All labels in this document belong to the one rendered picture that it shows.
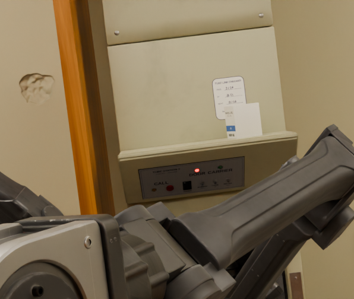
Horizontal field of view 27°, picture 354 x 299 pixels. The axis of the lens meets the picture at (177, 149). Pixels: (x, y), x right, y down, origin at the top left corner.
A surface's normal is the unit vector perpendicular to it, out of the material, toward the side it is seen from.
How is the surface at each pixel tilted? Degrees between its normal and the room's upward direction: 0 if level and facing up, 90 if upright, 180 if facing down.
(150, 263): 64
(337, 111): 90
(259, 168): 135
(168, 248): 48
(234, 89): 90
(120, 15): 90
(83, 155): 90
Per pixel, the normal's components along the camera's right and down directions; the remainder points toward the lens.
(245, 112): 0.26, 0.02
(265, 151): 0.11, 0.73
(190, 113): 0.04, 0.05
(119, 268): 0.86, -0.08
